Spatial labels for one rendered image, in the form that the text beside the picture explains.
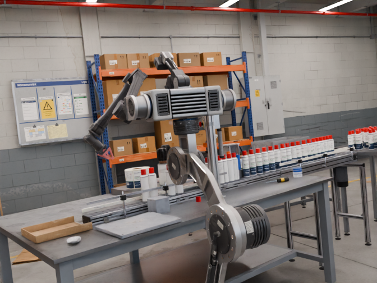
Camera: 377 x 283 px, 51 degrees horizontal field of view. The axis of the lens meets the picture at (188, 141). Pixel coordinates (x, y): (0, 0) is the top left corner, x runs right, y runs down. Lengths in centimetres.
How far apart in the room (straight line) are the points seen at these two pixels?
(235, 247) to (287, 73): 770
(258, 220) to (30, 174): 556
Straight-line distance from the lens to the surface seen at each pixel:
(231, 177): 297
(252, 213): 171
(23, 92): 682
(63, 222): 248
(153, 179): 255
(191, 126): 203
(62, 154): 697
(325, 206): 316
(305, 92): 941
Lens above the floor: 136
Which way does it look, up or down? 3 degrees down
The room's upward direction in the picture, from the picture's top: 6 degrees counter-clockwise
